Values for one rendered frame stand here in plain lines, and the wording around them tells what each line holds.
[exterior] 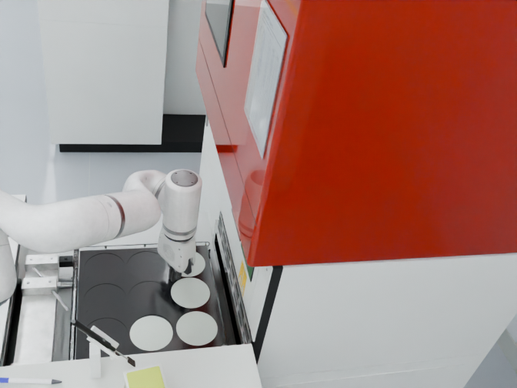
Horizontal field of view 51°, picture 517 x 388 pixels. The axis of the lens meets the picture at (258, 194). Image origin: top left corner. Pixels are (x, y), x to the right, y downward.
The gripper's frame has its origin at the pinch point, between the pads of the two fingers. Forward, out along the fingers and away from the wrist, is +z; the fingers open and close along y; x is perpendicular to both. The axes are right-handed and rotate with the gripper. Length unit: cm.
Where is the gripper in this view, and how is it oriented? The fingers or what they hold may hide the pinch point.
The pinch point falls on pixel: (175, 272)
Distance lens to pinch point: 147.0
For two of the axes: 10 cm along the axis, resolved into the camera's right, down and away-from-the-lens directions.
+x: 6.9, -3.6, 6.2
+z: -1.6, 7.7, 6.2
